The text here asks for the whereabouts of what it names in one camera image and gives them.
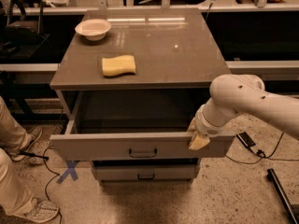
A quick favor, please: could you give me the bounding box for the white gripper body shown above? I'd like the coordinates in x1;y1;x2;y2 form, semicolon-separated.
194;105;225;137

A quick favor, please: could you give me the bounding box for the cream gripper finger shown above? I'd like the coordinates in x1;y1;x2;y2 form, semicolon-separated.
187;119;210;150

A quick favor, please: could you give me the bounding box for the grey top drawer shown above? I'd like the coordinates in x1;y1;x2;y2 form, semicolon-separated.
50;90;235;161

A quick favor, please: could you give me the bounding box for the grey drawer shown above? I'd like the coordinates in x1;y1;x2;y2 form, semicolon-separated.
92;165;200;182
50;90;235;161

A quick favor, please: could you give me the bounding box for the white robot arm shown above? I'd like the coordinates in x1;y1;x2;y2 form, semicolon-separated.
188;75;299;150

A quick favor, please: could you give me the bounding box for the grey bottom drawer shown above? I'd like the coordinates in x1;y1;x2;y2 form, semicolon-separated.
92;165;200;182

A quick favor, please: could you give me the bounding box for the black power adapter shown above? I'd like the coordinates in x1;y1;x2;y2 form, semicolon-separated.
236;132;255;148

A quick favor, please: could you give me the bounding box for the black bar on floor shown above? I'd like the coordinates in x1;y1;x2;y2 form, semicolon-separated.
267;168;299;224

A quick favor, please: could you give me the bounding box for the yellow sponge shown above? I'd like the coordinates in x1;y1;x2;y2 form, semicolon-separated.
102;55;136;77

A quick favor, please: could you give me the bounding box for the blue tape cross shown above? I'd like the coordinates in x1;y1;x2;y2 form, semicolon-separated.
57;161;79;184

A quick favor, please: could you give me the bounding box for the white bowl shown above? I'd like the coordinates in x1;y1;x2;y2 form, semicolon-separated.
75;19;111;41

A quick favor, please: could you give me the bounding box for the white sneaker back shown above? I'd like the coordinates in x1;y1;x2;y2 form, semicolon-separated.
11;126;43;161

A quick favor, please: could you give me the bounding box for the white sneaker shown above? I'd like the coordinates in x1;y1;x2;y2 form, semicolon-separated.
18;198;59;224
11;126;43;161

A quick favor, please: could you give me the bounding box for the white sneaker front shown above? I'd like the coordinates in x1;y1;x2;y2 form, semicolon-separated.
18;198;59;224

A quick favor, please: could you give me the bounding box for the person's beige trouser leg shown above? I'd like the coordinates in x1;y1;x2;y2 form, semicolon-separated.
0;97;36;216

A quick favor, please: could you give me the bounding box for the black chair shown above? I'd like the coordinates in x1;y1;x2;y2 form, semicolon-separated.
1;0;47;59

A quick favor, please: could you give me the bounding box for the black cable right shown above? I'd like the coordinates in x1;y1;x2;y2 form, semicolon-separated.
225;132;299;165

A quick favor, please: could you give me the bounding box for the black cable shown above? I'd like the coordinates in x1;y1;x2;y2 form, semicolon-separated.
42;140;64;224
225;132;299;165

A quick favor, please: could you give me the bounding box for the black cable left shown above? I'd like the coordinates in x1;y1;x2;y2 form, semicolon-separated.
42;140;64;224

